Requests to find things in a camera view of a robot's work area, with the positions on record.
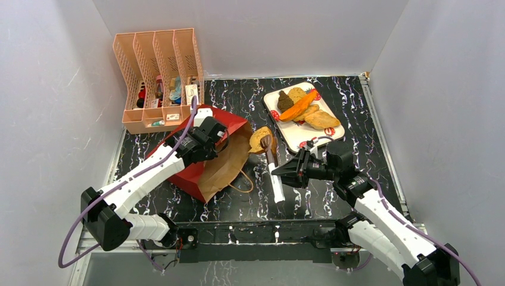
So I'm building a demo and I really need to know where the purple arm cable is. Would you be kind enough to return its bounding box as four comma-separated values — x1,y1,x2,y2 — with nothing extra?
309,136,482,286
58,94,198,269

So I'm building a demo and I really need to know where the round yellow fake bread slice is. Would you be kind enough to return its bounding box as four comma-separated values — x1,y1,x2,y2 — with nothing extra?
287,87,307,104

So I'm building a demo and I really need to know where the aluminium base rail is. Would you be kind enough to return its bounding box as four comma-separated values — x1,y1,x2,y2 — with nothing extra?
74,223,429,254

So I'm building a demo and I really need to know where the red brown paper bag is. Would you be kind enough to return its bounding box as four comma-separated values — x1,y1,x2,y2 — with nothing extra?
167,104,253,203

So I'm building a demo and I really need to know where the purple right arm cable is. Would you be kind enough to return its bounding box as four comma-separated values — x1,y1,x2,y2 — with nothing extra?
309,136,482,286

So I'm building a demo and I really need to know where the long yellow fake bread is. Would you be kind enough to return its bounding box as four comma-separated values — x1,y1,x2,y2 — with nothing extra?
292,104,320,122

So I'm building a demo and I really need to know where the small green white tube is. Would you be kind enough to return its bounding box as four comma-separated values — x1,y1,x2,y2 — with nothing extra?
151,120,165,127

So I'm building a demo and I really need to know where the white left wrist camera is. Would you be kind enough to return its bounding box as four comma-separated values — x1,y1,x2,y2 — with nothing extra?
193,108,213,127

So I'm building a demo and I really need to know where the blue packet in organizer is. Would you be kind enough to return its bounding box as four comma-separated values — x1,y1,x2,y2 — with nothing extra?
169,76,182,105

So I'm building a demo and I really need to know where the yellow speckled bread slice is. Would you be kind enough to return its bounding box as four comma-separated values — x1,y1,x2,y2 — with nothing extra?
248,126,278,154

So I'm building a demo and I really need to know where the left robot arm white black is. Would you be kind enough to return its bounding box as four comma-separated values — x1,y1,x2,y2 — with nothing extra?
81,116,227,251

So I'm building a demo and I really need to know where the red dark bottle in organizer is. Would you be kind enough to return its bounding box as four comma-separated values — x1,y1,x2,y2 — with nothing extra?
136,87,146,108

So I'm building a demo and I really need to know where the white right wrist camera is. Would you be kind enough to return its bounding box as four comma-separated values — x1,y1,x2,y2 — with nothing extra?
304,137,319,158

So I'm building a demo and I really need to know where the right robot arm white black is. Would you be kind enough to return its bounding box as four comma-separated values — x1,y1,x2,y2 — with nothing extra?
272,141,460,285

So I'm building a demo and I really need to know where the pink brown bottle in organizer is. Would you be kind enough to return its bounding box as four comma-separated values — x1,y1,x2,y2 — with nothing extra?
155,75,164,100

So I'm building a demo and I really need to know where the brown twisted fake bread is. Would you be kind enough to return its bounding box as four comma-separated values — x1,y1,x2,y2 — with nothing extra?
277,91,294,113

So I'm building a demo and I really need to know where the oval yellow fake bread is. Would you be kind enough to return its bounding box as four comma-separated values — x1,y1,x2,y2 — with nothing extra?
305,110,341,130

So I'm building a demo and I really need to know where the pink plastic file organizer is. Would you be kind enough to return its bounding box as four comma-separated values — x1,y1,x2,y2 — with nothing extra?
113,28,205,134

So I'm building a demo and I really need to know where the small white label box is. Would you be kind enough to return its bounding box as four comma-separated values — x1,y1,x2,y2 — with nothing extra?
166,113,180,121

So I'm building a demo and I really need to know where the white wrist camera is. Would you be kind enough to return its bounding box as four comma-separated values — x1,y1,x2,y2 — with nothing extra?
193,108,213,127
304,137,319,158

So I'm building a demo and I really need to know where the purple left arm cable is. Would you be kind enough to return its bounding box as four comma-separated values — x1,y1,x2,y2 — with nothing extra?
58,94,198,269

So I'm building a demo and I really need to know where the white card box in organizer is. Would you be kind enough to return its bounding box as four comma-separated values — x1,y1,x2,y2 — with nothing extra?
185,84,199,105

